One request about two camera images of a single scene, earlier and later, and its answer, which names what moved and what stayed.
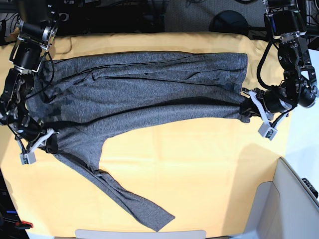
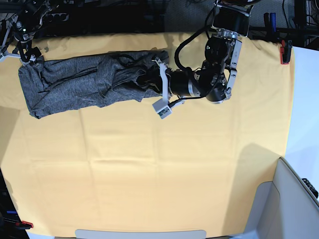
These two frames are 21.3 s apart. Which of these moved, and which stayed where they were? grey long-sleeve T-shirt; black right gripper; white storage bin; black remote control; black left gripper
Moved: grey long-sleeve T-shirt; black left gripper; black right gripper
Stayed: black remote control; white storage bin
